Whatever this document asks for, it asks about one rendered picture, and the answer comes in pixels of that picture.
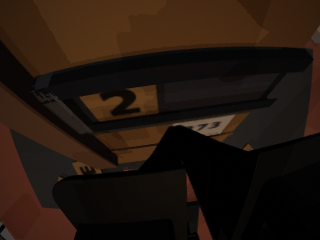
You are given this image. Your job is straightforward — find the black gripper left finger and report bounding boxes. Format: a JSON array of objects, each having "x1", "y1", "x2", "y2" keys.
[{"x1": 52, "y1": 127, "x2": 188, "y2": 240}]

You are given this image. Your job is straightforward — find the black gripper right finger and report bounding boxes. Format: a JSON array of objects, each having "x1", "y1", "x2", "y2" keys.
[{"x1": 175, "y1": 125, "x2": 320, "y2": 240}]

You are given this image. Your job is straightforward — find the white paper ticket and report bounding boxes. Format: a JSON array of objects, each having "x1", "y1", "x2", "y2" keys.
[{"x1": 172, "y1": 115, "x2": 235, "y2": 136}]

